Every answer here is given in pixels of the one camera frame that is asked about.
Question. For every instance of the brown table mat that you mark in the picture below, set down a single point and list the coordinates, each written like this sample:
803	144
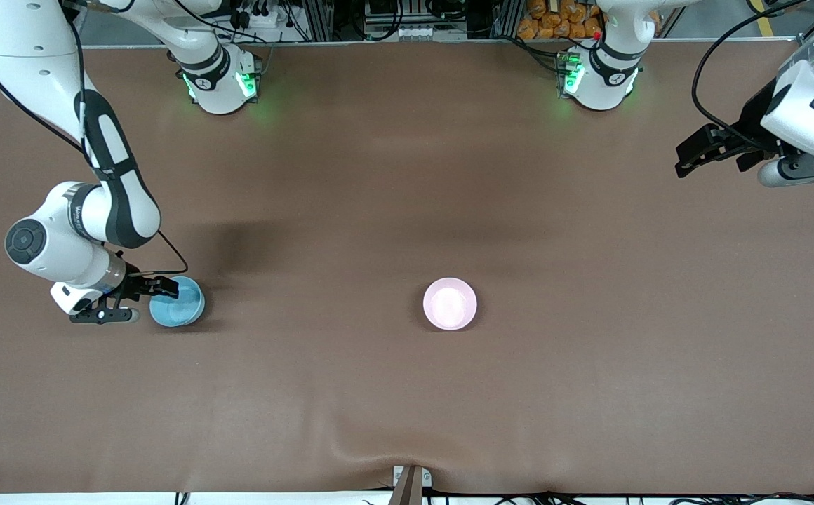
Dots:
407	393

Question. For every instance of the light blue bowl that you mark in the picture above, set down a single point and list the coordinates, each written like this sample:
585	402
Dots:
184	308

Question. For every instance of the white power strip black plugs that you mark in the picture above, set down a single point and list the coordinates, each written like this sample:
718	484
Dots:
256	17

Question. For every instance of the aluminium frame post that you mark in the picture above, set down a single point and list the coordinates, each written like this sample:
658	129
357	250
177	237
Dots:
317	17
506	17

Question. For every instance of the small white connector strip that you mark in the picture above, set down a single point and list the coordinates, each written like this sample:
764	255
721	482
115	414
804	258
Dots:
419	32

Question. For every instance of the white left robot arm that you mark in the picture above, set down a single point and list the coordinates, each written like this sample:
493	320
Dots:
600	91

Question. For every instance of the grey camera mount clamp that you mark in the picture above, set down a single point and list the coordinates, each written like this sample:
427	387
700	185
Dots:
410	484

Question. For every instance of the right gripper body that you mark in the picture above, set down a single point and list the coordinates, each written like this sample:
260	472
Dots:
133	283

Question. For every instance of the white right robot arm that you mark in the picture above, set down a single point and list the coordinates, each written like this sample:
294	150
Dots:
28	42

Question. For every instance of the pink bowl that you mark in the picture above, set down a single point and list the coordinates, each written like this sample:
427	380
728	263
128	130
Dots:
450	304

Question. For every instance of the pile of orange items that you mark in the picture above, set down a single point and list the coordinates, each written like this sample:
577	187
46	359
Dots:
554	21

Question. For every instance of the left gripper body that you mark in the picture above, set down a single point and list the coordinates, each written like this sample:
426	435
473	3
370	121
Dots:
751	119

